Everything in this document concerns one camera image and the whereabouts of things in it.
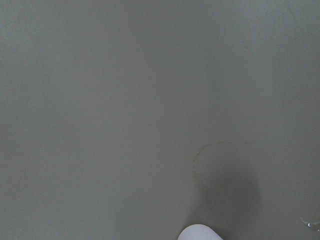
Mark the pink plastic cup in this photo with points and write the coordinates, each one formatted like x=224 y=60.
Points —
x=198 y=232

